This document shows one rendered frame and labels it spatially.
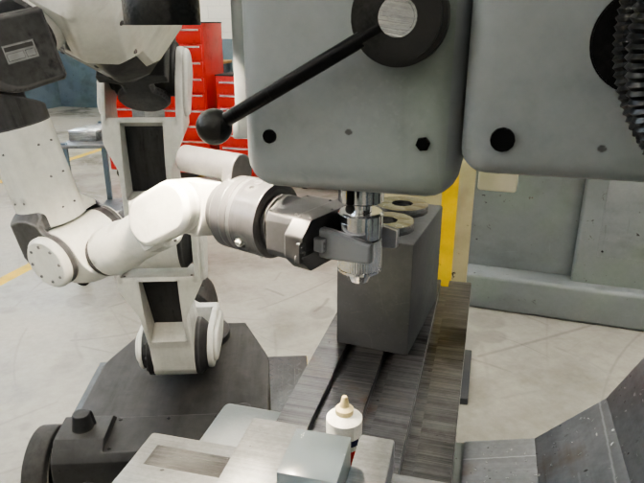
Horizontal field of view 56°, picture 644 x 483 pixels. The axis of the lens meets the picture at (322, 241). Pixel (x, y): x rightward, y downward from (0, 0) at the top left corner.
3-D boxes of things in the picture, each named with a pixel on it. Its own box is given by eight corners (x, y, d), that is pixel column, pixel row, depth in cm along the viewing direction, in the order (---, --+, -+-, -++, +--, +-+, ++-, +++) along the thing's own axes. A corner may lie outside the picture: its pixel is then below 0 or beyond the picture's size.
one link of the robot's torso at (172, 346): (148, 344, 162) (114, 196, 133) (222, 342, 163) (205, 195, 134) (137, 391, 150) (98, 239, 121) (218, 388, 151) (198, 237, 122)
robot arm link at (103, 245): (145, 267, 78) (68, 305, 89) (192, 234, 86) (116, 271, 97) (98, 197, 76) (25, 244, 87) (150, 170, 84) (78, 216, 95)
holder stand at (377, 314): (334, 342, 98) (335, 226, 91) (375, 289, 118) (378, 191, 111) (407, 356, 94) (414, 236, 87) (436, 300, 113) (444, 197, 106)
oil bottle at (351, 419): (321, 486, 68) (321, 402, 64) (331, 462, 72) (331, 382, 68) (356, 493, 67) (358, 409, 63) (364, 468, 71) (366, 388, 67)
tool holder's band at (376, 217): (369, 229, 59) (369, 219, 59) (329, 221, 62) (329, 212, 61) (391, 217, 63) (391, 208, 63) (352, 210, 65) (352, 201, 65)
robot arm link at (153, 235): (193, 224, 69) (126, 259, 76) (244, 216, 76) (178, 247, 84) (174, 172, 69) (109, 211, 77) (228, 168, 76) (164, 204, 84)
